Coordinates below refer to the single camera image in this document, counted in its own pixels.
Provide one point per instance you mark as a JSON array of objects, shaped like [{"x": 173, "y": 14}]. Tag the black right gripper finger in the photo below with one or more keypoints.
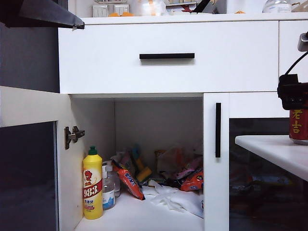
[{"x": 294, "y": 92}]

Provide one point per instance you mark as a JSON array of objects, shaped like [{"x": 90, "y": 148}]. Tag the white plastic bag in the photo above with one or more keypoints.
[{"x": 178, "y": 199}]

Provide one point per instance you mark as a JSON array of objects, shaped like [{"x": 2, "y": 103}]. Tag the clear pump sanitizer bottle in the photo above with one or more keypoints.
[{"x": 108, "y": 192}]

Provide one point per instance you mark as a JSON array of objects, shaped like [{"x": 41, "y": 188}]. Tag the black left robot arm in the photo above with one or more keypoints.
[{"x": 48, "y": 12}]

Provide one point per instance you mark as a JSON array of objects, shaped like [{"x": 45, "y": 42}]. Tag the clear plastic jar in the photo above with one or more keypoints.
[{"x": 276, "y": 6}]

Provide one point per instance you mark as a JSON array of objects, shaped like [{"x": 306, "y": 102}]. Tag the yellow sponge brush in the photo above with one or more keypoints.
[{"x": 144, "y": 173}]

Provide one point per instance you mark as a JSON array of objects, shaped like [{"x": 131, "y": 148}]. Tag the yellow detergent bottle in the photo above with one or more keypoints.
[{"x": 92, "y": 192}]

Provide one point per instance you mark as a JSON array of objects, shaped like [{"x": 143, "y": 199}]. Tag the red beverage can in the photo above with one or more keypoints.
[{"x": 298, "y": 127}]

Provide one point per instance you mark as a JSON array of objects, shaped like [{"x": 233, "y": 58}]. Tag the clear plastic bottle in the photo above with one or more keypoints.
[{"x": 117, "y": 185}]

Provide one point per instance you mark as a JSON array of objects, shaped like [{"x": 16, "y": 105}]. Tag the metal door hinge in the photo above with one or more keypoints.
[{"x": 72, "y": 137}]

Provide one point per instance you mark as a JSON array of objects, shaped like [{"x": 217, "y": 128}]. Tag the brown cardboard box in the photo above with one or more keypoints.
[{"x": 299, "y": 7}]

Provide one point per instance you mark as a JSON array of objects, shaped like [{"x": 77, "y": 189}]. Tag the white printed box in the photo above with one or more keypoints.
[{"x": 175, "y": 5}]

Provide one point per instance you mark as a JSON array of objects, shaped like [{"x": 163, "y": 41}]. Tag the pink white packet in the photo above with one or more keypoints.
[{"x": 126, "y": 161}]

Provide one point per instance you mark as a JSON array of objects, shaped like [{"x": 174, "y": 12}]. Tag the white wall switch panel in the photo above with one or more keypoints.
[
  {"x": 121, "y": 9},
  {"x": 100, "y": 10}
]

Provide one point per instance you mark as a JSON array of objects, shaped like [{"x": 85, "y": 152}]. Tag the small red object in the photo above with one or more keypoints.
[{"x": 187, "y": 9}]

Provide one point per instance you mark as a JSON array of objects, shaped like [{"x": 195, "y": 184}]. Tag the grey printed box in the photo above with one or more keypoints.
[{"x": 219, "y": 7}]

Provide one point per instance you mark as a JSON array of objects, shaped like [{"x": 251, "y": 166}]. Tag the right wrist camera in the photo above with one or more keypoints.
[{"x": 303, "y": 43}]

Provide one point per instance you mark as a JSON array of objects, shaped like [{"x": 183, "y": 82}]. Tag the pink snack packet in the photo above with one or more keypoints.
[{"x": 190, "y": 166}]

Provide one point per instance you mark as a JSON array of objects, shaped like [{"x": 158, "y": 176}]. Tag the small orange piece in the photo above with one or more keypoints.
[{"x": 239, "y": 12}]

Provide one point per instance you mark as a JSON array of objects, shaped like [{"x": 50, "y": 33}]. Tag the black stick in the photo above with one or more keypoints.
[{"x": 201, "y": 6}]

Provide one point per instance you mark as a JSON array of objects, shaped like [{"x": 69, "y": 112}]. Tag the orange snack packet blue print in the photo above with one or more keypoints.
[{"x": 130, "y": 180}]

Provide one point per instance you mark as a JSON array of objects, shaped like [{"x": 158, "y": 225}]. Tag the white glass cabinet door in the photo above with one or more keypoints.
[
  {"x": 211, "y": 192},
  {"x": 29, "y": 106}
]

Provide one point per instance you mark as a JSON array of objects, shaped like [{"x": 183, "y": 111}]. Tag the white cabinet body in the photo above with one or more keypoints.
[{"x": 156, "y": 120}]

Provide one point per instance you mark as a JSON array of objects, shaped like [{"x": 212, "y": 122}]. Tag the dark red snack packet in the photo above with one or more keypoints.
[{"x": 240, "y": 179}]

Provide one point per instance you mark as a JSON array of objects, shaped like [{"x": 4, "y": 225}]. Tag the translucent orange plastic bag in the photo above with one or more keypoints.
[{"x": 173, "y": 158}]

